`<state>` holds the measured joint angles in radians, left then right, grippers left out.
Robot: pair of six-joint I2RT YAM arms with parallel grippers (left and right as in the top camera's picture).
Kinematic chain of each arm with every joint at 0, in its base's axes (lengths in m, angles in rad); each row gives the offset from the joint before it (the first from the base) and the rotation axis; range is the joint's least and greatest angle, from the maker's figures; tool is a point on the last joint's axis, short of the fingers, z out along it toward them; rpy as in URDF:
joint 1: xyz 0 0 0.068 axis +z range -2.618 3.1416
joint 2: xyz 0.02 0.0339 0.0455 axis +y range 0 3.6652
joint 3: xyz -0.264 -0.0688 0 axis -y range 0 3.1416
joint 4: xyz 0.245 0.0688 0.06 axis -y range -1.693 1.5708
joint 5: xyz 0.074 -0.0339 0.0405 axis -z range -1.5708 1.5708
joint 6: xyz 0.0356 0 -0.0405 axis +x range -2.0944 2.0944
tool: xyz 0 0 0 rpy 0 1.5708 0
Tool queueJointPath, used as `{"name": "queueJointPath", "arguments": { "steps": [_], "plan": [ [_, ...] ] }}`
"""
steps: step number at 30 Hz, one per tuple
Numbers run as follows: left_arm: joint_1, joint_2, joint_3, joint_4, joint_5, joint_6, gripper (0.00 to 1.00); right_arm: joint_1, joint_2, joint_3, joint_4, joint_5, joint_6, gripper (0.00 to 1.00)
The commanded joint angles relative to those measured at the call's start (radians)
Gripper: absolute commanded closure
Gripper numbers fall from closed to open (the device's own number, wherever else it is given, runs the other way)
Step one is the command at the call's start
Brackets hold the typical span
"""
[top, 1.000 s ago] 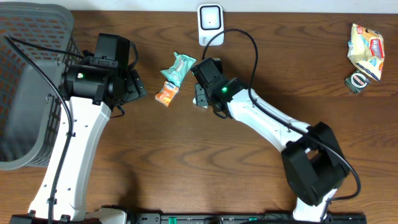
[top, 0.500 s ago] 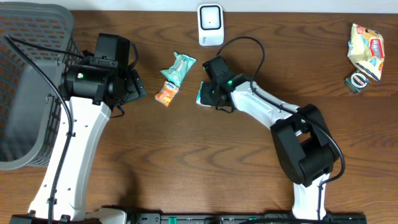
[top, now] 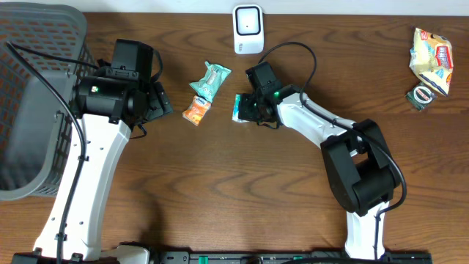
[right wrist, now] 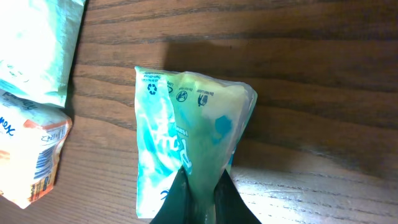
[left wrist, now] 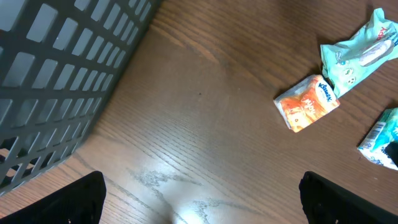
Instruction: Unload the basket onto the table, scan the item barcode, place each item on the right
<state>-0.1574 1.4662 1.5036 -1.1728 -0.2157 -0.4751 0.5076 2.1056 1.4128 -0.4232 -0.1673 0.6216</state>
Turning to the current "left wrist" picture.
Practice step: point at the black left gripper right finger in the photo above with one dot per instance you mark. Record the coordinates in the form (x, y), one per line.
(326, 202)

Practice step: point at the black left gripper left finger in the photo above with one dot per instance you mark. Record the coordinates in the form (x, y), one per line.
(79, 202)

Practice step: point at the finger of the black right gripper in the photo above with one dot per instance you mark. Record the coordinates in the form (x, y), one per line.
(392, 152)

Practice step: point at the teal Kleenex tissue pack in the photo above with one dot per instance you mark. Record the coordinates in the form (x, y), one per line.
(379, 137)

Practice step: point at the orange Kleenex tissue pack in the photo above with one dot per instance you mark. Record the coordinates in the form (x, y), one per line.
(306, 102)

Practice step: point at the teal crinkled snack pack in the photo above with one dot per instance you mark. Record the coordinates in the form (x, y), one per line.
(349, 62)

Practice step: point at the dark grey plastic basket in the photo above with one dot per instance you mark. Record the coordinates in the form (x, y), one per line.
(60, 61)

